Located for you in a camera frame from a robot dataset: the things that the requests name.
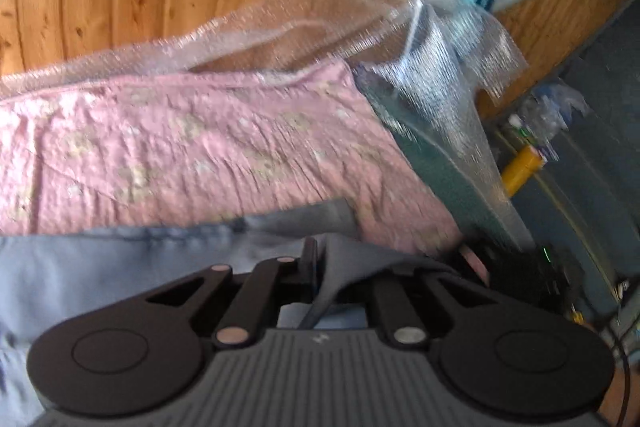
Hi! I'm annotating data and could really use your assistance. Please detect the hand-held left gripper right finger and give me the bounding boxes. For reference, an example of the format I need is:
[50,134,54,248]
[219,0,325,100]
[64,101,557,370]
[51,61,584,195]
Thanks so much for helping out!
[370,274,483,350]

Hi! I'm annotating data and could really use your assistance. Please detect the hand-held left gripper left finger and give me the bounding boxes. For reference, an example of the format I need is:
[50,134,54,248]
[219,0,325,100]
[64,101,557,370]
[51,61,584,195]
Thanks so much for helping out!
[145,238,318,350]

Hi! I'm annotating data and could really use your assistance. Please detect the grey pants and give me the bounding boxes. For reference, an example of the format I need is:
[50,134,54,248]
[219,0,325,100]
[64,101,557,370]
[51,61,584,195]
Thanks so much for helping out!
[0,199,463,427]

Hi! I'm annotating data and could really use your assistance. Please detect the yellow cylinder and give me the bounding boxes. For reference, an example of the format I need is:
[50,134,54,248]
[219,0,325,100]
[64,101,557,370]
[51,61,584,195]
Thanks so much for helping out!
[500,144,546,198]

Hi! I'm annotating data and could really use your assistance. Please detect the teal mattress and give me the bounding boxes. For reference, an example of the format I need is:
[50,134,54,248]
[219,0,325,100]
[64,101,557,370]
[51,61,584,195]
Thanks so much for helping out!
[355,64,521,253]

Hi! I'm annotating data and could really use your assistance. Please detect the pink bear print blanket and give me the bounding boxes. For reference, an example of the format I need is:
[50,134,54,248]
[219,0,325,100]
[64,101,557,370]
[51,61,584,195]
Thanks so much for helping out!
[0,59,463,258]

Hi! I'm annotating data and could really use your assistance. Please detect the clear plastic bags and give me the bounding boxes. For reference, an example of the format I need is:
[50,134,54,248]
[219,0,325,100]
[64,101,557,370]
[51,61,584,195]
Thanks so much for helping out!
[505,77,591,162]

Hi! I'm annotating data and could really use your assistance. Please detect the clear bubble wrap sheet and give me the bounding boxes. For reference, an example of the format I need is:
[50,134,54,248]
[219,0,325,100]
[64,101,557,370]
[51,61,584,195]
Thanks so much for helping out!
[0,0,533,253]

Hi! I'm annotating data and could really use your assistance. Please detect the black cable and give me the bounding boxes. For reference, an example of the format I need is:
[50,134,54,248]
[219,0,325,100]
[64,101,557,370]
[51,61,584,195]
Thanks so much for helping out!
[607,327,633,427]

